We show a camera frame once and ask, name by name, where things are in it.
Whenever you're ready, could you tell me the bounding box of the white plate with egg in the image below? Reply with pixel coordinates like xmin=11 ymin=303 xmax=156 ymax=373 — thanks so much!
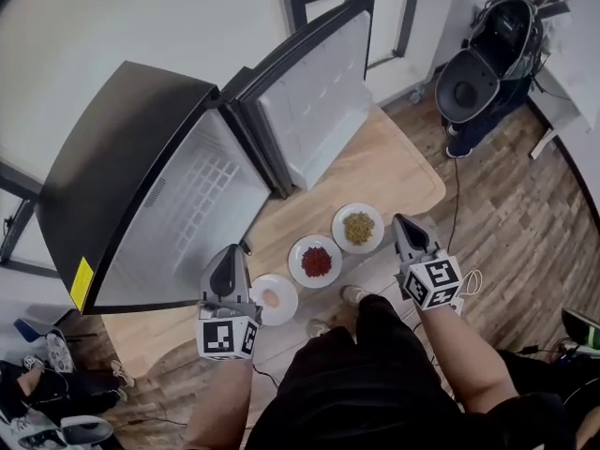
xmin=251 ymin=273 xmax=299 ymax=326

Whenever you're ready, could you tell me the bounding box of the black framed window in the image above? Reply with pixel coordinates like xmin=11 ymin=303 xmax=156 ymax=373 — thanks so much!
xmin=0 ymin=157 xmax=62 ymax=280
xmin=280 ymin=0 xmax=423 ymax=72

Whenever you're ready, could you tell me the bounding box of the person's right shoe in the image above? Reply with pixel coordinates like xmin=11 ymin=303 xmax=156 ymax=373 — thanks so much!
xmin=340 ymin=284 xmax=371 ymax=307

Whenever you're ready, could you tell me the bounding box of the person's right forearm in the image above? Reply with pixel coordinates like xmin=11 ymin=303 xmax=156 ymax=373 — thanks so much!
xmin=419 ymin=305 xmax=519 ymax=414

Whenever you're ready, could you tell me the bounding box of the black cable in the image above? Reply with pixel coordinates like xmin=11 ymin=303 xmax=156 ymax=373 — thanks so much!
xmin=444 ymin=157 xmax=463 ymax=252

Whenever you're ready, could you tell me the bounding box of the black mini fridge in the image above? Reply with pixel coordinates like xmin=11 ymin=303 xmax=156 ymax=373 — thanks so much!
xmin=35 ymin=0 xmax=376 ymax=316

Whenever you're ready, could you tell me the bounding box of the white desk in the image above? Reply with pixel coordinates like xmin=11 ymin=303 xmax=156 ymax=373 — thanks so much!
xmin=529 ymin=0 xmax=600 ymax=161

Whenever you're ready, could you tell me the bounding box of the white cable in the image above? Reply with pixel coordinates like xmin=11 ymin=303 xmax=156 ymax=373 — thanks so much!
xmin=461 ymin=269 xmax=484 ymax=294

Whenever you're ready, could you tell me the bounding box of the pile of red beans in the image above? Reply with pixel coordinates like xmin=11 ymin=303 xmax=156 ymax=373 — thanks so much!
xmin=300 ymin=246 xmax=333 ymax=279

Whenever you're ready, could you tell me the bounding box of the white plate with red beans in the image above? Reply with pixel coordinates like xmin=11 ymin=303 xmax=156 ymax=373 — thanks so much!
xmin=287 ymin=234 xmax=343 ymax=290

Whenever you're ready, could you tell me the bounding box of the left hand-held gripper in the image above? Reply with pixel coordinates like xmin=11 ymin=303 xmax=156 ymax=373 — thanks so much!
xmin=196 ymin=245 xmax=263 ymax=361

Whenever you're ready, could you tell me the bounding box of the person's left shoe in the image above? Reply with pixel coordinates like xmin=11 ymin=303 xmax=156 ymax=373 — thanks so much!
xmin=307 ymin=319 xmax=338 ymax=339

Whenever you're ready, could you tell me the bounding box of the white plate with yellow grains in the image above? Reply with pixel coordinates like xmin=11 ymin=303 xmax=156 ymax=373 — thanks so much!
xmin=331 ymin=202 xmax=385 ymax=254

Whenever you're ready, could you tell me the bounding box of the person's left forearm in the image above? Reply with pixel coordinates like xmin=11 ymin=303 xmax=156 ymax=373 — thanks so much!
xmin=185 ymin=356 xmax=254 ymax=450

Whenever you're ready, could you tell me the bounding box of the floral cushion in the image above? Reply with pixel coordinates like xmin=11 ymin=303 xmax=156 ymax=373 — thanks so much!
xmin=44 ymin=333 xmax=76 ymax=374

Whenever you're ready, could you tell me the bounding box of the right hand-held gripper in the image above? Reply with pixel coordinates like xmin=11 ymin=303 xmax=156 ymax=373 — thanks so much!
xmin=392 ymin=214 xmax=464 ymax=309

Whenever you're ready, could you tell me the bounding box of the person's shoe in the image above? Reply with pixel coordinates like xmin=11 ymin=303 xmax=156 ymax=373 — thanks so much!
xmin=307 ymin=319 xmax=338 ymax=339
xmin=340 ymin=284 xmax=371 ymax=307

